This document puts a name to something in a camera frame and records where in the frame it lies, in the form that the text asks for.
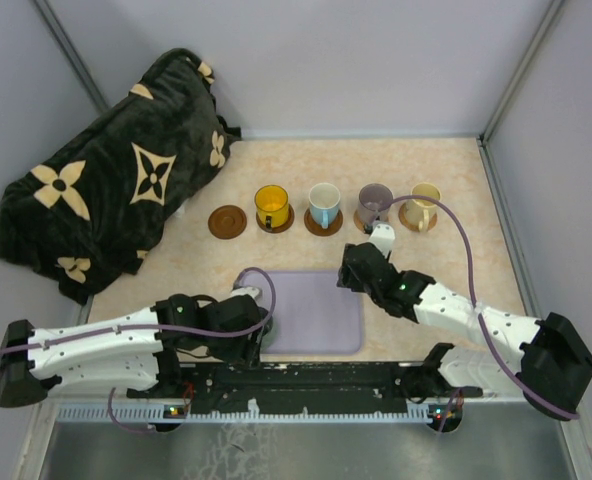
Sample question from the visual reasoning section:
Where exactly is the purple transparent mug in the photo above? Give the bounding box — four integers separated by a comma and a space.
356, 183, 393, 226

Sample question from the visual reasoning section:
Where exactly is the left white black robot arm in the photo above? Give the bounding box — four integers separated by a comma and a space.
0, 287, 273, 408

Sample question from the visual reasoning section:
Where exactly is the yellow transparent mug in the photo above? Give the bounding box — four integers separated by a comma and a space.
254, 185, 289, 228

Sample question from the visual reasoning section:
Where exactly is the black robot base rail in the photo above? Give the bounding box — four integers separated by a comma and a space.
127, 362, 456, 415

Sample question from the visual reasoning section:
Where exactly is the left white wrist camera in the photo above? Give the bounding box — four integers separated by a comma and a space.
229, 285, 263, 301

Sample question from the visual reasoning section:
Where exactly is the grey ceramic mug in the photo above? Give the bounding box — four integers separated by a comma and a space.
261, 319, 278, 350

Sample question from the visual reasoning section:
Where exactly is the white mug blue handle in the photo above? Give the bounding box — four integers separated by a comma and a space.
308, 183, 341, 229

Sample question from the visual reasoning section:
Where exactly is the lavender plastic tray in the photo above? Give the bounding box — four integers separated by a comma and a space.
262, 270, 364, 355

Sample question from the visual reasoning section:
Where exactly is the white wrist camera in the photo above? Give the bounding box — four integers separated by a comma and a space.
229, 285, 263, 301
368, 221, 396, 259

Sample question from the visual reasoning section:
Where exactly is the cream yellow ceramic mug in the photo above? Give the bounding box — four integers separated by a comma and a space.
404, 183, 441, 230

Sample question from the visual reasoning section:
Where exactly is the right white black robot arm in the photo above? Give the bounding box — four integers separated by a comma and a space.
337, 242, 592, 421

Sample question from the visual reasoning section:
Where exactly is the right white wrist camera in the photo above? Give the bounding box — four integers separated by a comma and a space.
368, 221, 396, 259

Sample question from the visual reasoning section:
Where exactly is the black floral plush blanket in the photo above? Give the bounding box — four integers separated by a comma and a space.
0, 48, 241, 303

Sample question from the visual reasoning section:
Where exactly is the dark brown wooden coaster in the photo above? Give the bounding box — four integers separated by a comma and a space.
208, 205, 247, 240

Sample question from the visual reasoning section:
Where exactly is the light woven rattan coaster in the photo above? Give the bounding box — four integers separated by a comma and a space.
353, 211, 389, 235

